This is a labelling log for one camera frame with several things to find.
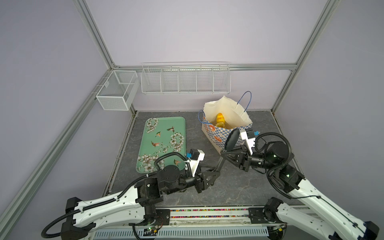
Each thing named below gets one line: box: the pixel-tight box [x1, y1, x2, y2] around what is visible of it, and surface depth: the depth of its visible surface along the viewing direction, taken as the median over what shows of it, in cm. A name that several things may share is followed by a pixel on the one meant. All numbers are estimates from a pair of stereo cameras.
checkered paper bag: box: [198, 91, 253, 153], surface depth 91 cm
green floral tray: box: [136, 116, 187, 174], surface depth 107 cm
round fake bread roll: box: [215, 122, 226, 128], surface depth 101 cm
